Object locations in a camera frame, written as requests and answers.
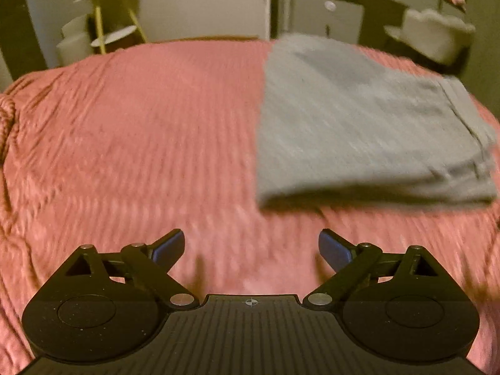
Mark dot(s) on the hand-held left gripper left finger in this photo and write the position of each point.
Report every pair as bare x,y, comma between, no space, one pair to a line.
170,249

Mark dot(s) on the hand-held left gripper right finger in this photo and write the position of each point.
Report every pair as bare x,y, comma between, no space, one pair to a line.
332,250

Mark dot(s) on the grey sweat pants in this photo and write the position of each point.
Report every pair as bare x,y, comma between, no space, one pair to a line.
351,125

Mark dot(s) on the pink ribbed bedspread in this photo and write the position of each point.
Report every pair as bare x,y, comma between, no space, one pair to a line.
136,125

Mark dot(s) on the pink chunky knit blanket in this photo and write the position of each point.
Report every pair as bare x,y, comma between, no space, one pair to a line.
6,119

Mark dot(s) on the white storage bin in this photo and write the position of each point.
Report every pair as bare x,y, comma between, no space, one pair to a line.
76,47

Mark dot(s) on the white fluffy chair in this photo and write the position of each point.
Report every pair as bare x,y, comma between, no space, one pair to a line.
433,35

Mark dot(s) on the yellow side table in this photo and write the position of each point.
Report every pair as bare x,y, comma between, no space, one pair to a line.
117,11

